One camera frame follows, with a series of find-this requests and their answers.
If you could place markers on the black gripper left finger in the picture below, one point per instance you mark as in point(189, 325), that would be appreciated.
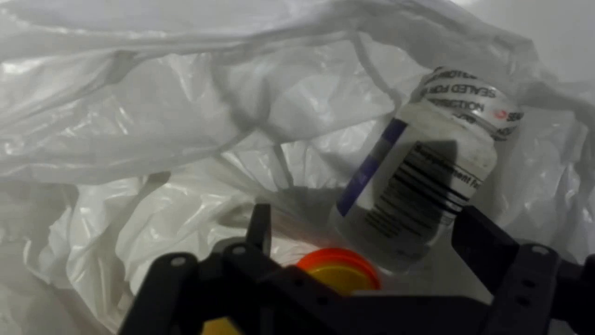
point(205, 280)

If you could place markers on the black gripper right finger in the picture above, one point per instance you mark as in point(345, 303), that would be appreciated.
point(527, 280)

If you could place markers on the white labelled pill bottle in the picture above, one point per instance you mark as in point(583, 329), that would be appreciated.
point(421, 174)

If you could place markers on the yellow dough tub orange base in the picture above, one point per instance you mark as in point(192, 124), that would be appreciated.
point(341, 273)

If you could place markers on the clear white plastic bag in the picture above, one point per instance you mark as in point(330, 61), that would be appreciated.
point(155, 124)

